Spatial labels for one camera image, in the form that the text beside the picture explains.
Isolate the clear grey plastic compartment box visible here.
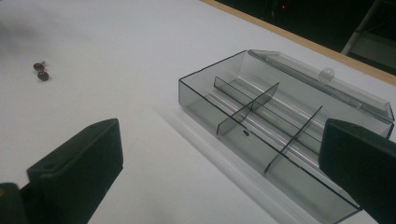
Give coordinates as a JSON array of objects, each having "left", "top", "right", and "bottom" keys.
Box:
[{"left": 177, "top": 49, "right": 396, "bottom": 224}]

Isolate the grey metal stand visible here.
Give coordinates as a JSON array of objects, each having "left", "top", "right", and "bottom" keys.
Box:
[{"left": 341, "top": 0, "right": 396, "bottom": 70}]

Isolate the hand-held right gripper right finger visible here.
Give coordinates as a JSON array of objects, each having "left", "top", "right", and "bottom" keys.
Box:
[{"left": 318, "top": 118, "right": 396, "bottom": 224}]

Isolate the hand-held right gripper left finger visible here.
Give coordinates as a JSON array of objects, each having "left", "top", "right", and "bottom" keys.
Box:
[{"left": 19, "top": 118, "right": 124, "bottom": 224}]

